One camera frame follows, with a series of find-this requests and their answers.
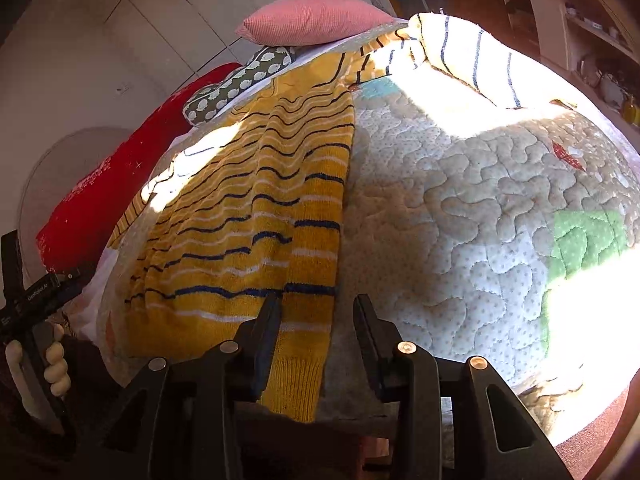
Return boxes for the white gloved left hand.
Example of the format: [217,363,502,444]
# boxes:
[6,322,70,434]

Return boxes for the pink checked pillow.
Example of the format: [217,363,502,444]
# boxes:
[235,0,396,47]

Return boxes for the red long pillow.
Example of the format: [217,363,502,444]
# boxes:
[36,62,240,273]

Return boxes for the quilted patchwork bedspread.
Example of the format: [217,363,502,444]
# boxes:
[94,22,640,449]

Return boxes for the white wall shelf unit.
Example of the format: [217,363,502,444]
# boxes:
[529,0,639,139]

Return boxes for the white striped garment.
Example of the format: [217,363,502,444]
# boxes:
[397,13,575,110]

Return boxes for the green hedgehog print pillow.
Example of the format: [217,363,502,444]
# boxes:
[182,47,297,126]

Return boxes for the yellow striped knit sweater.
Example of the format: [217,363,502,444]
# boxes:
[98,29,417,422]

